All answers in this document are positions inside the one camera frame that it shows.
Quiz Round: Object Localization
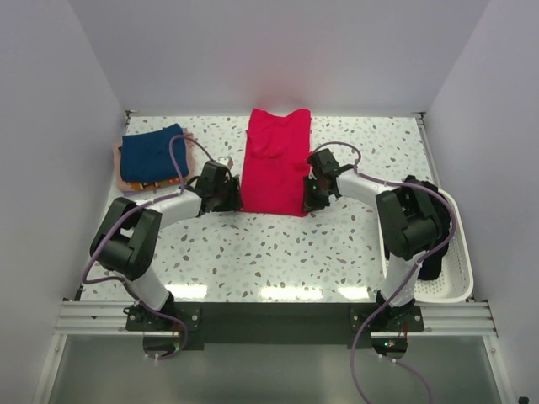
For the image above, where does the red t shirt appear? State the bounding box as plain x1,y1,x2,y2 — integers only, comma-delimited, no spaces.
240,109,312,217

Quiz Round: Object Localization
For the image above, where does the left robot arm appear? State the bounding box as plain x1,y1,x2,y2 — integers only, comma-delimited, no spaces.
88,157,243,334

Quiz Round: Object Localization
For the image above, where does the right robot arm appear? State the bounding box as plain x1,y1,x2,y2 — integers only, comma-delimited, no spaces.
303,145,456,332

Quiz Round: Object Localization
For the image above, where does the folded blue t shirt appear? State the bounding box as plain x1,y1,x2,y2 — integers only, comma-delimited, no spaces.
119,124,183,183

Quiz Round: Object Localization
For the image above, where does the folded pink t shirt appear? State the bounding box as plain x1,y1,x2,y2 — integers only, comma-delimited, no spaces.
112,130,199,193

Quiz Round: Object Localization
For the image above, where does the black t shirt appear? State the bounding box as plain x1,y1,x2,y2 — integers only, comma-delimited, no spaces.
405,175,451,281

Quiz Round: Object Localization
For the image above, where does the white perforated tray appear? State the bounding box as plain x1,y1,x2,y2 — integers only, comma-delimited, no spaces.
378,187,474,304

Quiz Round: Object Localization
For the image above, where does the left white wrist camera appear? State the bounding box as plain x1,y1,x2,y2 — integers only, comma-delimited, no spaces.
216,156,233,169

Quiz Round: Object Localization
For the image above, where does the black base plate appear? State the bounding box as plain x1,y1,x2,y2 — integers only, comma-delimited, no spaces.
125,300,422,352

